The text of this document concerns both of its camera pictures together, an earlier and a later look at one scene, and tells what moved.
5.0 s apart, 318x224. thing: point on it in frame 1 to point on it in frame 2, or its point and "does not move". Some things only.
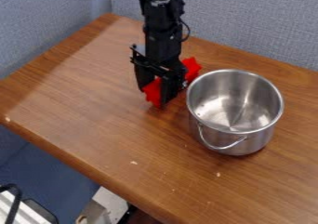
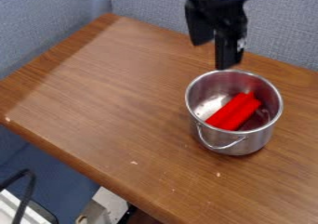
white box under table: [104, 209] does not move
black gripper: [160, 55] to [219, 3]
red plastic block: [152, 89] to [235, 112]
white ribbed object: [30, 213] does not move
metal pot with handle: [236, 105] does not move
